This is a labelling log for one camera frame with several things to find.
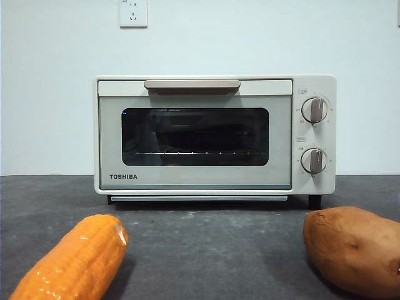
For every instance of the white wall socket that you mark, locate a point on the white wall socket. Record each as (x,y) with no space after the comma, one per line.
(132,14)

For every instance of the dark purple eggplant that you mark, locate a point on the dark purple eggplant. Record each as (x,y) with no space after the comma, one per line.
(218,137)

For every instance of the cream Toshiba toaster oven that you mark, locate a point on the cream Toshiba toaster oven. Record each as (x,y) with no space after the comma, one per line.
(312,84)

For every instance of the brown sweet potato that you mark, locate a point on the brown sweet potato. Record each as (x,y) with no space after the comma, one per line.
(353,250)

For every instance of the cream timer knob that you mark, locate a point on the cream timer knob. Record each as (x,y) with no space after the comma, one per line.
(314,161)

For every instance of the silver crumb tray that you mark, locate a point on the silver crumb tray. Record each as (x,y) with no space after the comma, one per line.
(200,198)

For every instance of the black oven foot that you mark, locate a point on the black oven foot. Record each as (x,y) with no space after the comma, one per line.
(315,201)
(109,200)

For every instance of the orange corn cob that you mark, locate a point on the orange corn cob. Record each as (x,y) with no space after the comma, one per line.
(75,262)

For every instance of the cream temperature knob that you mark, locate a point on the cream temperature knob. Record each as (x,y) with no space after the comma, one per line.
(314,110)

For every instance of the glass-windowed oven door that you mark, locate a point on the glass-windowed oven door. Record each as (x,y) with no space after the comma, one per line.
(109,140)

